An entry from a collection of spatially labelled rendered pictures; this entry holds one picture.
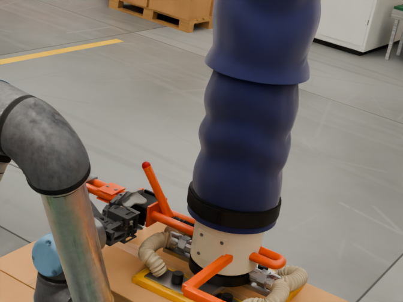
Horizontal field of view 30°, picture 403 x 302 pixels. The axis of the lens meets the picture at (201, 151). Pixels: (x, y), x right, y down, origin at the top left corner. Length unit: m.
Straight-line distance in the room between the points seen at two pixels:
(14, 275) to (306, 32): 1.54
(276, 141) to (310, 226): 3.01
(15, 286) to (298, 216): 2.46
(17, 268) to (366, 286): 2.08
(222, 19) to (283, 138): 0.30
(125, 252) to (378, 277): 2.51
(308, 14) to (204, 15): 7.40
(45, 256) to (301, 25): 0.75
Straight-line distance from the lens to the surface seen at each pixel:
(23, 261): 2.84
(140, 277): 1.88
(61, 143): 1.30
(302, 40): 1.61
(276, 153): 1.69
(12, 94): 1.34
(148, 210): 1.92
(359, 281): 4.24
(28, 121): 1.30
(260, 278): 1.84
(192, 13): 8.76
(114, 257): 1.99
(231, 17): 1.59
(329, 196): 5.14
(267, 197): 1.73
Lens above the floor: 2.05
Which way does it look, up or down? 22 degrees down
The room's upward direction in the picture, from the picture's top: 10 degrees clockwise
